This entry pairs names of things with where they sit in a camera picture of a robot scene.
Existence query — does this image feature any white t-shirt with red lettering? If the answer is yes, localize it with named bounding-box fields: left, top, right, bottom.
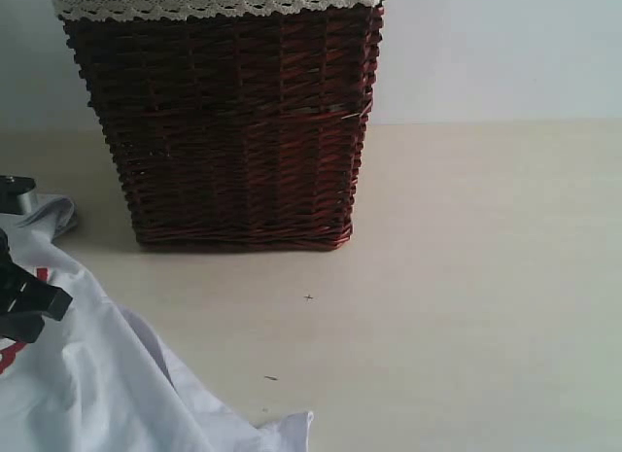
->
left=1, top=194, right=313, bottom=451

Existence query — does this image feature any dark red wicker basket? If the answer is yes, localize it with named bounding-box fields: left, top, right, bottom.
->
left=63, top=5, right=384, bottom=251

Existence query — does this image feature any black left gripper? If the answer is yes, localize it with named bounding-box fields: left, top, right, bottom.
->
left=1, top=230, right=73, bottom=344

